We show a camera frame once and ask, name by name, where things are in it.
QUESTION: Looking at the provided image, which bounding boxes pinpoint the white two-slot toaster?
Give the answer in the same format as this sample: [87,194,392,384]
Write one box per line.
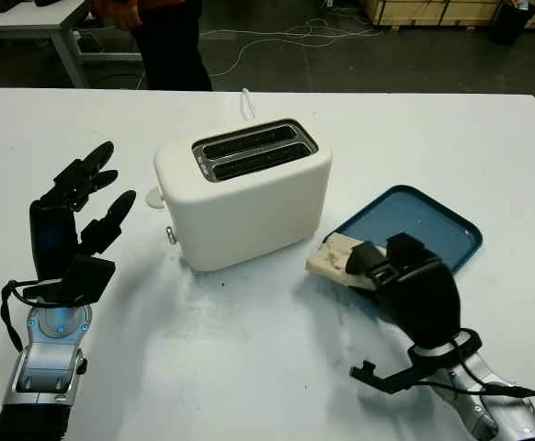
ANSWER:
[154,118,333,272]

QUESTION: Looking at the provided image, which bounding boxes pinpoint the white bread slice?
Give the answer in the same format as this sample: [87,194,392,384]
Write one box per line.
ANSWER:
[305,232,388,291]

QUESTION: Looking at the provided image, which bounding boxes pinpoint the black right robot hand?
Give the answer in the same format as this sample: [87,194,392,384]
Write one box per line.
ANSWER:
[345,232,461,348]

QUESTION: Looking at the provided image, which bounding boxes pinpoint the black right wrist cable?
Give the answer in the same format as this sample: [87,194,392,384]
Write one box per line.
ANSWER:
[432,367,535,424]

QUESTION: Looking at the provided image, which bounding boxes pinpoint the person in orange jacket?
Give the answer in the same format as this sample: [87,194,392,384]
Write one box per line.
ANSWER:
[90,0,213,92]

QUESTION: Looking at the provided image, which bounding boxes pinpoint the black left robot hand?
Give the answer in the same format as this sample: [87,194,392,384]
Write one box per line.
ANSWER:
[28,141,138,282]

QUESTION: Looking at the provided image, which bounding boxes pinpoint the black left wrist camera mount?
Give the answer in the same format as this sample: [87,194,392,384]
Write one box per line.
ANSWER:
[21,254,115,308]

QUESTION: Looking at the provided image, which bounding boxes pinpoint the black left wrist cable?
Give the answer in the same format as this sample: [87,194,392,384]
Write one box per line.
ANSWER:
[0,279,39,355]

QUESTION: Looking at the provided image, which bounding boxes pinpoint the white desk with metal legs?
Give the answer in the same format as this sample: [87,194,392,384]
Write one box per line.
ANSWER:
[0,0,144,88]

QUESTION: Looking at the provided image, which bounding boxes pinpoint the blue plastic tray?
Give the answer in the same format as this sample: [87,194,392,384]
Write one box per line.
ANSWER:
[320,184,484,277]

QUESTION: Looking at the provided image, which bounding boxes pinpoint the white cable on floor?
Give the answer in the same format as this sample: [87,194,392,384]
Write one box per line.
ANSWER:
[198,16,379,79]

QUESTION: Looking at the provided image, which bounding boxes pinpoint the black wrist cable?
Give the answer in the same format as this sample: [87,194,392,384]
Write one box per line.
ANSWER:
[432,367,535,424]
[0,279,39,355]

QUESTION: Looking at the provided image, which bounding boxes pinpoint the stacked wooden crates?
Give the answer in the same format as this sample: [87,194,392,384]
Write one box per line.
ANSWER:
[363,0,535,31]

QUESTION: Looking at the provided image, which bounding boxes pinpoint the white toaster lever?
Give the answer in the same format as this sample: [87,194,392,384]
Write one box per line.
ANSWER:
[143,187,166,209]

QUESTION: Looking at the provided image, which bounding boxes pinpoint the black waste bin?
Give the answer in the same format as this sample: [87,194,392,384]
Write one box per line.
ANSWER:
[495,2,535,46]

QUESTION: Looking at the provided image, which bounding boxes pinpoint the white toaster power cord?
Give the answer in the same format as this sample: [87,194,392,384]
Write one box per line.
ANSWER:
[239,88,257,121]

